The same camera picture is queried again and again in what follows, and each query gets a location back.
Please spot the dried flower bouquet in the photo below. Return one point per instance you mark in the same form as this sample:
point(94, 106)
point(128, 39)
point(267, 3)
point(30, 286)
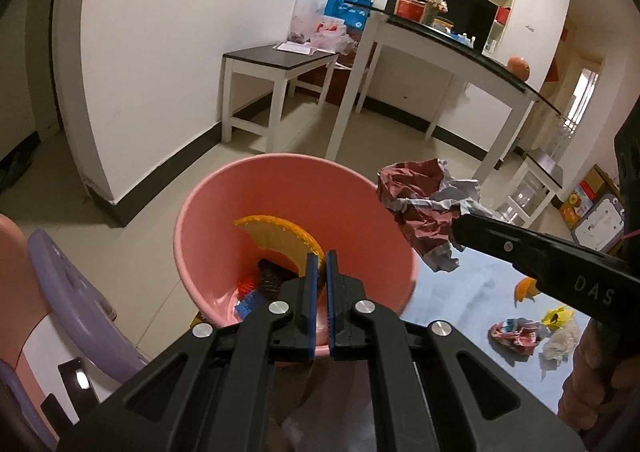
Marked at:
point(434, 0)

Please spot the clear plastic bag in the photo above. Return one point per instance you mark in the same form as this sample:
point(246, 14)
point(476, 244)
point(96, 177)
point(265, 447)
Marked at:
point(302, 17)

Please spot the black box with light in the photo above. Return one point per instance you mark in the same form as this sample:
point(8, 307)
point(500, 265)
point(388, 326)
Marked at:
point(70, 387)

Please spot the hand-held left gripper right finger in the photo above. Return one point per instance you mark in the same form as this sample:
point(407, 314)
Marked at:
point(330, 297)

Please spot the white door frame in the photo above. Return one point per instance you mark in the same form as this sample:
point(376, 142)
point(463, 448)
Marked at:
point(582, 97)

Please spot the black foam net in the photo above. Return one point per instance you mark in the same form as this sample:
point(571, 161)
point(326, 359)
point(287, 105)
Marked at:
point(272, 277)

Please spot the white table with glass top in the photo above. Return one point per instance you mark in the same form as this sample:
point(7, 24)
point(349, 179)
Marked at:
point(450, 57)

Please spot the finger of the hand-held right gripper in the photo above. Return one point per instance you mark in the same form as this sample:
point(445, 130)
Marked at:
point(495, 239)

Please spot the brown cardboard box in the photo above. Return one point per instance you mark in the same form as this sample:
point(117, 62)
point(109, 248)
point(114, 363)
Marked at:
point(600, 180)

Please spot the colourful printed cardboard box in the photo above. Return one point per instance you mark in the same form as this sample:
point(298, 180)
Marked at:
point(575, 207)

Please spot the black monitor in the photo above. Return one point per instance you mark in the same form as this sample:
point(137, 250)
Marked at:
point(465, 17)

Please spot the white stool with dark top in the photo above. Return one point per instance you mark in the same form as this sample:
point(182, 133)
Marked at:
point(542, 165)

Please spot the small red shelf box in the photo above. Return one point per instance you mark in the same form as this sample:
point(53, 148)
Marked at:
point(502, 16)

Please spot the children's drawing board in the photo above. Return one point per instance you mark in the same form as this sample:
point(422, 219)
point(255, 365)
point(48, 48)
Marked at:
point(597, 224)

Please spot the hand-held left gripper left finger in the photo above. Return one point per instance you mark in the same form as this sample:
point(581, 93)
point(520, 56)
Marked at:
point(312, 297)

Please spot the white paper sheet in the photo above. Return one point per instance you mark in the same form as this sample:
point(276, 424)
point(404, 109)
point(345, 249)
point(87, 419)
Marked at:
point(294, 47)

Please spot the purple plastic stool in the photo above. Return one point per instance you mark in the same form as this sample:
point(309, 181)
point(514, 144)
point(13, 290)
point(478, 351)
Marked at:
point(75, 292)

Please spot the dark red paper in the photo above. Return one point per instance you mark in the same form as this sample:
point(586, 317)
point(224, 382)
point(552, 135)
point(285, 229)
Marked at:
point(420, 187)

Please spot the crumpled white paper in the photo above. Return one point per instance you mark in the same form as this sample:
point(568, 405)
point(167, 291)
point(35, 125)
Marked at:
point(562, 344)

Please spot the blue foam net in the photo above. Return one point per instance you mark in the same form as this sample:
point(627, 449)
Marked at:
point(252, 304)

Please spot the light blue printed tablecloth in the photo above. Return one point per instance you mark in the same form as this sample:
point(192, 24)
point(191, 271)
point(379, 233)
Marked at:
point(475, 382)

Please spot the orange round ornament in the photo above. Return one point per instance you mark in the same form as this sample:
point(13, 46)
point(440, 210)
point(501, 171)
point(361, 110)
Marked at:
point(520, 68)

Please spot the pink plastic basin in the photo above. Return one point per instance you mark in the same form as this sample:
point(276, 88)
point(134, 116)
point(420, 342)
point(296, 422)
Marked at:
point(215, 212)

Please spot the small yellow wrapper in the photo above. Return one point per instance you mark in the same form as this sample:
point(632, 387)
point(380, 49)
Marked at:
point(557, 317)

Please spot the white bench with dark top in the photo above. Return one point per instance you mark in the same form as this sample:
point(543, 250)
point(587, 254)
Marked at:
point(270, 60)

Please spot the blue bag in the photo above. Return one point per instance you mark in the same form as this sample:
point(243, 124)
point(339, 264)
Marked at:
point(347, 10)

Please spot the red foam net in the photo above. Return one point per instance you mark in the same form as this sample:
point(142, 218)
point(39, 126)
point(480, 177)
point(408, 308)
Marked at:
point(247, 288)

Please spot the small colourful crumpled paper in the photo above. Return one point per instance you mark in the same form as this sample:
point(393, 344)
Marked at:
point(515, 334)

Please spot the pink white plastic bag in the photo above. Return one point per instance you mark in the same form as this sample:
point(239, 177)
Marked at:
point(332, 35)

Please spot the person's right hand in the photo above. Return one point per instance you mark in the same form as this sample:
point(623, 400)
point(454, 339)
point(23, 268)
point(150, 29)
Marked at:
point(585, 382)

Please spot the orange peel piece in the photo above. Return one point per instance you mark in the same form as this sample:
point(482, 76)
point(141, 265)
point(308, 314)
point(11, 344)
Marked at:
point(525, 289)

